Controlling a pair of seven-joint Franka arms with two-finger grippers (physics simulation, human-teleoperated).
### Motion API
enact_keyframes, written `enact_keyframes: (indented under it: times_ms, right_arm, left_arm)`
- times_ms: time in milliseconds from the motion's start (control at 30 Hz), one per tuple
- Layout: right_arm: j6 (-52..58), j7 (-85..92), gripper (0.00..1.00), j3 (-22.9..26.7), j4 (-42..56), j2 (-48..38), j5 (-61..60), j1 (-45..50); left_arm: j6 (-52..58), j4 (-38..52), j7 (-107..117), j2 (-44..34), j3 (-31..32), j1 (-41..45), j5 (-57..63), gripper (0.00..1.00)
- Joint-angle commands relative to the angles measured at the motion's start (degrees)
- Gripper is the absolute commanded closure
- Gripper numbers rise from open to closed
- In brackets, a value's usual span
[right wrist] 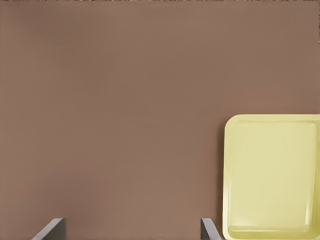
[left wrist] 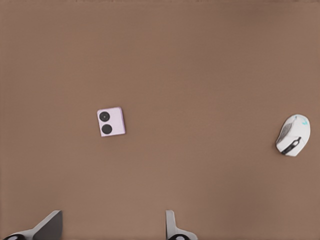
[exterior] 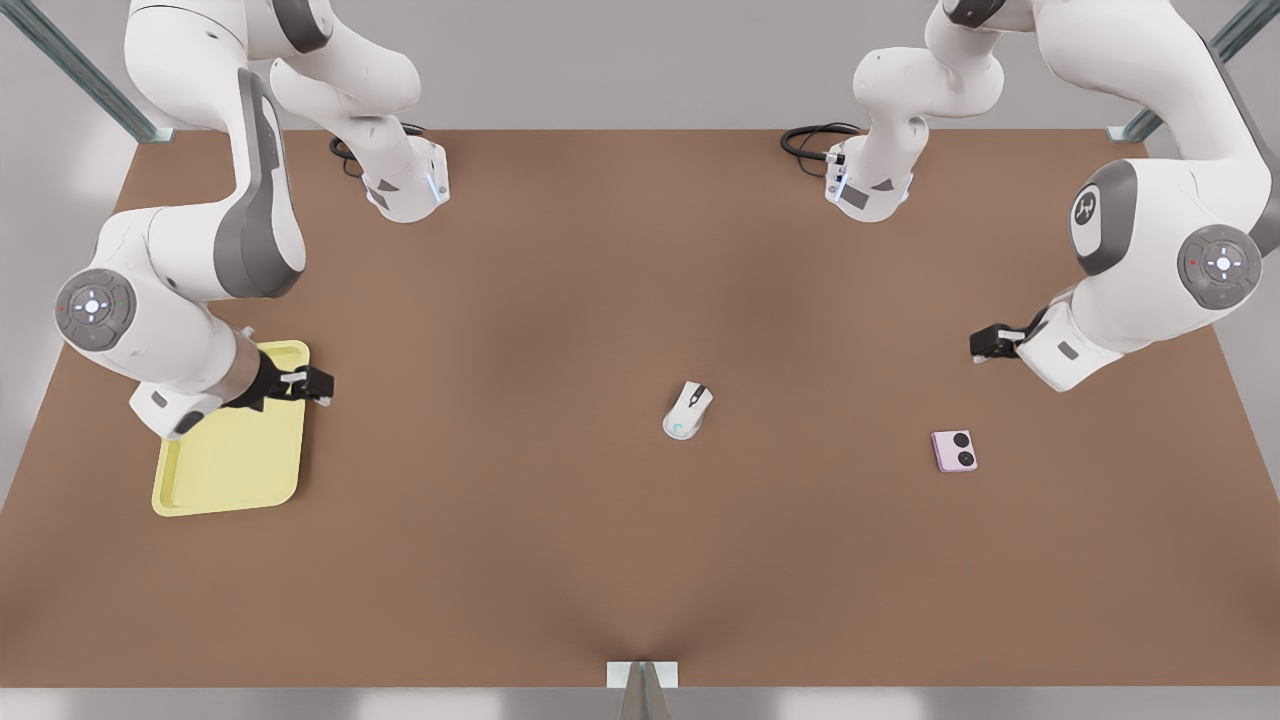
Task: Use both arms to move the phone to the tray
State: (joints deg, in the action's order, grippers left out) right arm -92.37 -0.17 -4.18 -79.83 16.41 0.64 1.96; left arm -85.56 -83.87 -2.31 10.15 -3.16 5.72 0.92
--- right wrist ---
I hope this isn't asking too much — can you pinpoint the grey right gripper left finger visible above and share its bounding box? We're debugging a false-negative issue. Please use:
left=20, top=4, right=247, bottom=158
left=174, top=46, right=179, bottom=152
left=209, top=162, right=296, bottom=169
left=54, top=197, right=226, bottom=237
left=31, top=217, right=66, bottom=240

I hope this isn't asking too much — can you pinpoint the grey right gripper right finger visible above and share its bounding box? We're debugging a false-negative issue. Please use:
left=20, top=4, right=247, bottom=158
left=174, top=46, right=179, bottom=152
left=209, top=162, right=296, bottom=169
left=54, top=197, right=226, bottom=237
left=200, top=217, right=223, bottom=240

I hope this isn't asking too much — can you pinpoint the pale yellow divided tray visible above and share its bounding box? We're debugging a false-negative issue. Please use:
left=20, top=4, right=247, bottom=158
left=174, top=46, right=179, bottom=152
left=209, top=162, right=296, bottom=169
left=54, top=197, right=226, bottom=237
left=222, top=114, right=320, bottom=240

